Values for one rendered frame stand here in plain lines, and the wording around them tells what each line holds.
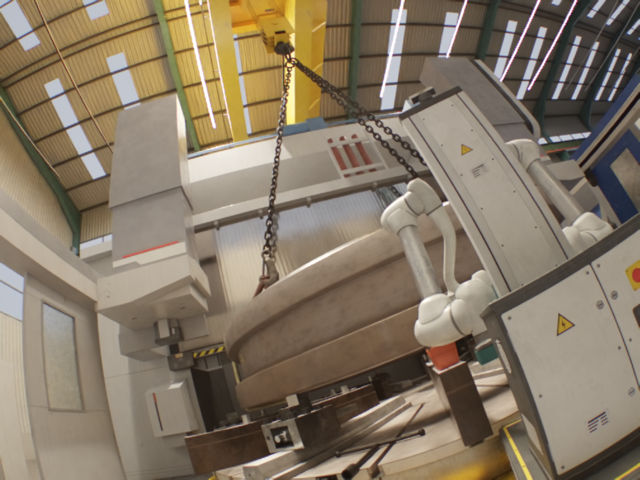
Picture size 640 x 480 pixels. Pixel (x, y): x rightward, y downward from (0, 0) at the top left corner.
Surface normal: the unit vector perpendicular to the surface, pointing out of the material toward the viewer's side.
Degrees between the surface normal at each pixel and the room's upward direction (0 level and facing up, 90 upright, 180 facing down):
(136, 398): 90
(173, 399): 90
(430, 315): 77
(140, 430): 90
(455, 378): 90
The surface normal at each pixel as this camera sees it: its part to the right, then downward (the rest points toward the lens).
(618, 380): -0.40, -0.29
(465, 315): -0.75, -0.04
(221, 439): 0.44, -0.52
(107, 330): 0.05, -0.46
